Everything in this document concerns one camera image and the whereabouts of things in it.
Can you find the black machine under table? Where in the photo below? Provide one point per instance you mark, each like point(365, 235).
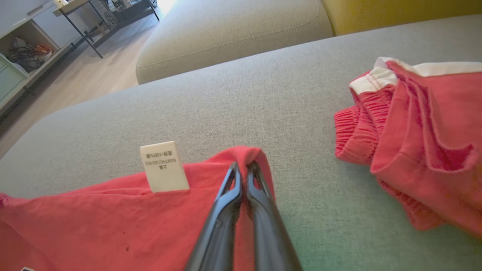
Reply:
point(124, 11)

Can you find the red shorts white trim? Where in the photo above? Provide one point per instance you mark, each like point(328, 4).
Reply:
point(433, 131)

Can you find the red striped shorts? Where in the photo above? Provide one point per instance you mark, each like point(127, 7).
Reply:
point(94, 226)

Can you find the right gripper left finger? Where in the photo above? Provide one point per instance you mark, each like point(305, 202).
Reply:
point(218, 233)

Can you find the clutter in cabinet shelf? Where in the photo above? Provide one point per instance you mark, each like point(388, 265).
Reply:
point(26, 54)

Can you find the beige sofa seat cushion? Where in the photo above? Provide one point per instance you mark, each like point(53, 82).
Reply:
point(233, 34)

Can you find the yellow sofa back cushion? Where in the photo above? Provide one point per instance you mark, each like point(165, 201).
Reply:
point(395, 13)

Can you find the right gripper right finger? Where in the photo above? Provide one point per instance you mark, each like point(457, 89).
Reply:
point(271, 233)

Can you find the white low cabinet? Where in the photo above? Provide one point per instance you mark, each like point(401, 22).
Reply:
point(11, 82)

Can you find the black frame side table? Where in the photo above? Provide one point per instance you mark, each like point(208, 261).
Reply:
point(75, 5)

